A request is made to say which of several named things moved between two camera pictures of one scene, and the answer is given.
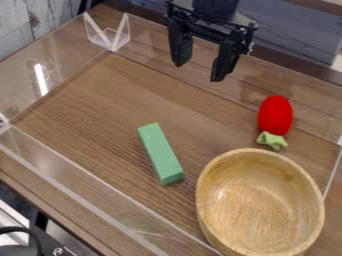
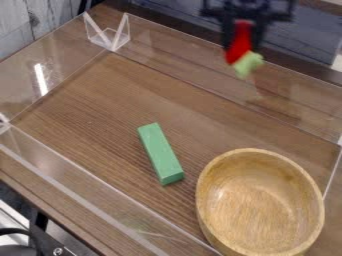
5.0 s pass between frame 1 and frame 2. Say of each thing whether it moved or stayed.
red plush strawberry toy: moved
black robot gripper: moved
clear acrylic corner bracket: stayed
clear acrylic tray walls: stayed
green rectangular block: stayed
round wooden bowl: stayed
